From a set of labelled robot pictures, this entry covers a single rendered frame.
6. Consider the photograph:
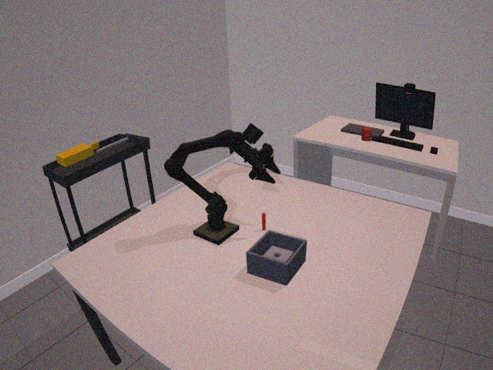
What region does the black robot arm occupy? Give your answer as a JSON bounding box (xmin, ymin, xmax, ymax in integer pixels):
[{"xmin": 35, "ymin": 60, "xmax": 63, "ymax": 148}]
[{"xmin": 164, "ymin": 124, "xmax": 274, "ymax": 233}]

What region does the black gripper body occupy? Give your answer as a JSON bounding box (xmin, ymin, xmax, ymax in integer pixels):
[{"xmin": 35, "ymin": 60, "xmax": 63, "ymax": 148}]
[{"xmin": 243, "ymin": 147, "xmax": 271, "ymax": 180}]

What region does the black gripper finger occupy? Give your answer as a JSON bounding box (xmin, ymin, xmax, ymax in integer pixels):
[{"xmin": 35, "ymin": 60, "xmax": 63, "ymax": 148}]
[
  {"xmin": 255, "ymin": 167, "xmax": 276, "ymax": 183},
  {"xmin": 264, "ymin": 155, "xmax": 281, "ymax": 174}
]

